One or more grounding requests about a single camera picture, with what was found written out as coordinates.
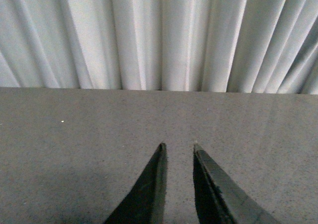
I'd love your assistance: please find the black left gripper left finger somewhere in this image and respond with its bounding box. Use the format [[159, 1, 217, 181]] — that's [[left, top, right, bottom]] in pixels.
[[105, 143, 167, 224]]

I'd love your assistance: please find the white pleated curtain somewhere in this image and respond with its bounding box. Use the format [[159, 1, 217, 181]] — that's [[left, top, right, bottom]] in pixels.
[[0, 0, 318, 94]]

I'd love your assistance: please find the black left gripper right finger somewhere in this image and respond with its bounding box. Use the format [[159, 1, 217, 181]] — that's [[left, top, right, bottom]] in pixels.
[[193, 144, 279, 224]]

